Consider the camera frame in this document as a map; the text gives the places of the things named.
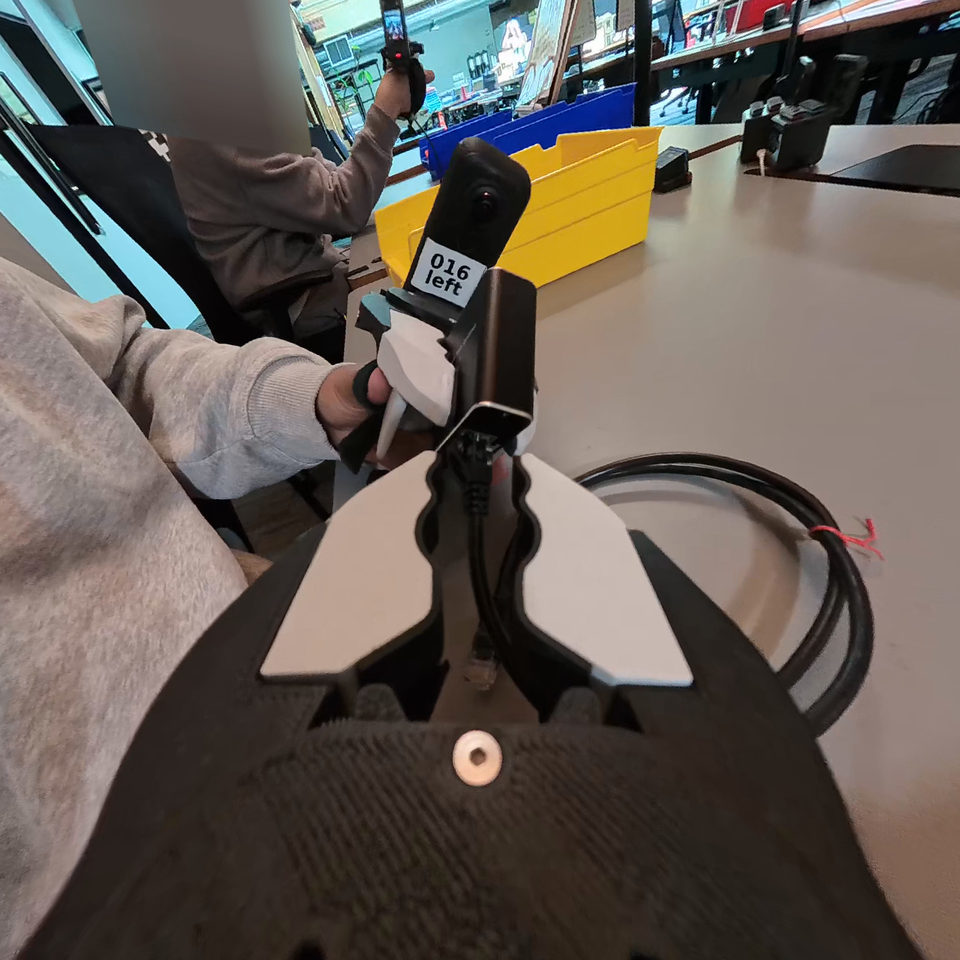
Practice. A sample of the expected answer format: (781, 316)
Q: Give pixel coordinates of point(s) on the black support pole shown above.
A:
(643, 60)

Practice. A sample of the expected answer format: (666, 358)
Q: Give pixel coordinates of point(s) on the blue plastic bin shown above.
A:
(570, 112)

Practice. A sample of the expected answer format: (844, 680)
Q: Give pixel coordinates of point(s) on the yellow plastic bin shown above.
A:
(585, 202)

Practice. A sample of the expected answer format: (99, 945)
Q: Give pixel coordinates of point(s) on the person's left hand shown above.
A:
(337, 409)

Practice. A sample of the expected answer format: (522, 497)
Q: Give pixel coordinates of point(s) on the wooden easel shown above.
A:
(555, 45)

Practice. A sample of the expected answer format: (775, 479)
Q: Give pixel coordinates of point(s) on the red twist tie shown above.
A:
(829, 531)

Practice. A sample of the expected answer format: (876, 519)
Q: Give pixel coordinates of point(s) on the black chair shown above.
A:
(127, 195)

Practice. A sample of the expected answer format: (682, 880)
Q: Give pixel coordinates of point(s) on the person's left forearm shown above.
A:
(225, 405)

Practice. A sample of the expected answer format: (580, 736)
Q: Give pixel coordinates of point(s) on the small black charger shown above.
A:
(673, 169)

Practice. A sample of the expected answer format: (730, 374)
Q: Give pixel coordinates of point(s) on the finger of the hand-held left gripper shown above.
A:
(529, 439)
(416, 367)

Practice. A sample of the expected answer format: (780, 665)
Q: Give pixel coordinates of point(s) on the wooden top table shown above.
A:
(862, 22)

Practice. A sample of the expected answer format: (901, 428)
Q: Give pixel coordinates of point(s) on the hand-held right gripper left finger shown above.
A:
(360, 592)

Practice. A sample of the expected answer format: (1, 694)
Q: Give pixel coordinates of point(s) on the black desktop device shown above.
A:
(802, 142)

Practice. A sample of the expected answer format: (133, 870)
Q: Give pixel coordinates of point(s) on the black desk cover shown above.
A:
(907, 169)

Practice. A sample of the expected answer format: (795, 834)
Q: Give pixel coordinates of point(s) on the black ethernet adapter box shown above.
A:
(495, 352)

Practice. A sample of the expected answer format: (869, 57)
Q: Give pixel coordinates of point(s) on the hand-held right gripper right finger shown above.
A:
(600, 592)

